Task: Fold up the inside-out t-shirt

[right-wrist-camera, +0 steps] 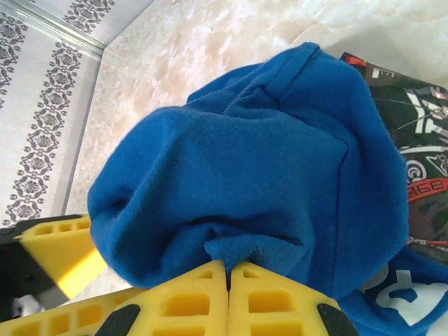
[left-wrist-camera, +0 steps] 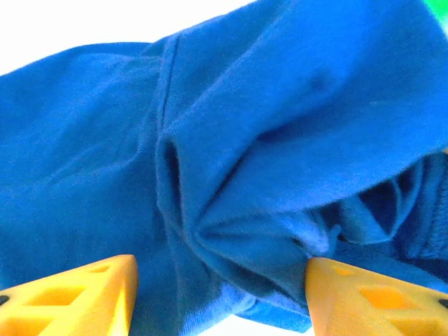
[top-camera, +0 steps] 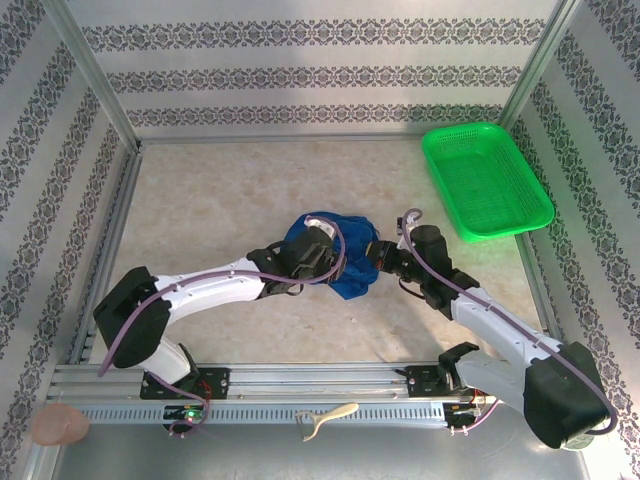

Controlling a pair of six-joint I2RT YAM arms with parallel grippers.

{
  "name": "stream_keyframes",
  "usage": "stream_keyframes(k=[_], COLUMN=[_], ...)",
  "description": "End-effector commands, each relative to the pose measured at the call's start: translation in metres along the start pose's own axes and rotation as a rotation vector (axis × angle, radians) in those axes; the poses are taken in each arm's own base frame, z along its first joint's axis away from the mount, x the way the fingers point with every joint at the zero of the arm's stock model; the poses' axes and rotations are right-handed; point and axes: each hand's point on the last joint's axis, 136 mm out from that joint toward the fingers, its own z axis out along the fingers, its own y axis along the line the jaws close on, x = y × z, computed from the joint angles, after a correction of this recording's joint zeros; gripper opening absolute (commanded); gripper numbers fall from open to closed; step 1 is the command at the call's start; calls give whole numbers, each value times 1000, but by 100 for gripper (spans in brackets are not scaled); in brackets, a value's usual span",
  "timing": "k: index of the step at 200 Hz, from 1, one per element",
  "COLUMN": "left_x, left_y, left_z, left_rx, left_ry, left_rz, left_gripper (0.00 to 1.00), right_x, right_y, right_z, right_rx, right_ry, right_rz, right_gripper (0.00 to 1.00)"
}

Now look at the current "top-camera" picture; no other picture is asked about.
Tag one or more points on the blue t-shirt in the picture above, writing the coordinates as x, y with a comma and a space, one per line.
357, 235

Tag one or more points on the green plastic basket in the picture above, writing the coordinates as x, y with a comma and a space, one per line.
490, 180

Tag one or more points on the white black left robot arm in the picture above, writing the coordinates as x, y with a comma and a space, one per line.
210, 290

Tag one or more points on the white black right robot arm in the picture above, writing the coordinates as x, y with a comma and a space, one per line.
500, 320

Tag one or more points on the beige plastic peeler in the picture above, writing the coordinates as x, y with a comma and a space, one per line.
335, 412

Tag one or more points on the small circuit board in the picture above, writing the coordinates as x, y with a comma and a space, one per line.
187, 413
462, 410

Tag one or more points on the translucent pink cup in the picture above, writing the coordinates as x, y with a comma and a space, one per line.
60, 425

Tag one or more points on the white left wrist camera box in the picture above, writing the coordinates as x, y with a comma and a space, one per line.
320, 227

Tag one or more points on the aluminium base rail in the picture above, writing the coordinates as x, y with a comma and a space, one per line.
544, 300
310, 138

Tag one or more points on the wide aluminium mounting rail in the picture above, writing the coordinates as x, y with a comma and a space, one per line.
310, 380

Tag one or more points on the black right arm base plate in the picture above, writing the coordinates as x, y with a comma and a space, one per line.
417, 382

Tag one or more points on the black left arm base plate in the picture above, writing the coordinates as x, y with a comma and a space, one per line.
220, 382

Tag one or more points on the aluminium frame post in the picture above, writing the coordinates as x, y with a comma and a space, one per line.
535, 70
95, 75

